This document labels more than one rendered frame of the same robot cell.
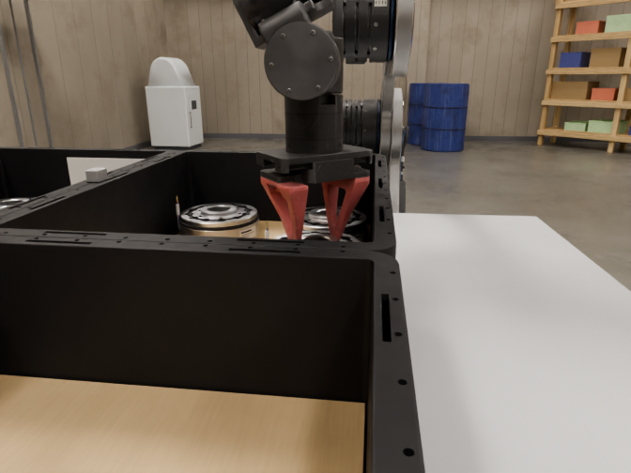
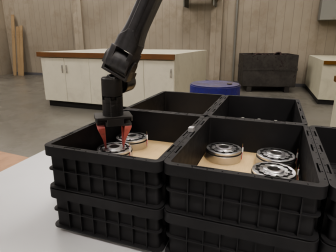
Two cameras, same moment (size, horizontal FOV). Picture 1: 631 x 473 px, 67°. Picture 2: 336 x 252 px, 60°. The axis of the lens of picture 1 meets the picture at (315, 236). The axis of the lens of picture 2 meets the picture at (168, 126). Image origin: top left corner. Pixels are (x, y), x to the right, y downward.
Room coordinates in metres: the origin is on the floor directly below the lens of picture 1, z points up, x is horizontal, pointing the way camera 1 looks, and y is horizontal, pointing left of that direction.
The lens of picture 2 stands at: (1.22, 0.33, 1.16)
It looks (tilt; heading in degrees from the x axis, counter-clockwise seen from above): 17 degrees down; 193
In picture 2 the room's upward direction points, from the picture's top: straight up
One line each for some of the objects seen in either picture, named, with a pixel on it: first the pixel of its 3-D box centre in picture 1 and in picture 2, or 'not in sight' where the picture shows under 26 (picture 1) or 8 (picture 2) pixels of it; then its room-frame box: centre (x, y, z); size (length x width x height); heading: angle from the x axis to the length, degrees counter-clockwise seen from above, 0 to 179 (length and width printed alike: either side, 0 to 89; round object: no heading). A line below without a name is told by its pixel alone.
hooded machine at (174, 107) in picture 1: (174, 103); not in sight; (7.42, 2.12, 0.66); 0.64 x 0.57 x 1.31; 83
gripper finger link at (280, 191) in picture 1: (305, 203); (117, 131); (0.47, 0.01, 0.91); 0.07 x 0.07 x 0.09; 30
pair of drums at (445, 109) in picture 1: (436, 114); not in sight; (7.63, -1.88, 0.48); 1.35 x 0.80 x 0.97; 175
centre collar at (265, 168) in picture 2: not in sight; (273, 169); (0.53, 0.44, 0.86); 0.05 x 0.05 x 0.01
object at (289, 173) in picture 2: not in sight; (273, 171); (0.53, 0.44, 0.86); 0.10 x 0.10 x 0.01
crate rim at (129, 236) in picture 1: (245, 190); (136, 132); (0.49, 0.07, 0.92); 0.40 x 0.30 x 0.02; 173
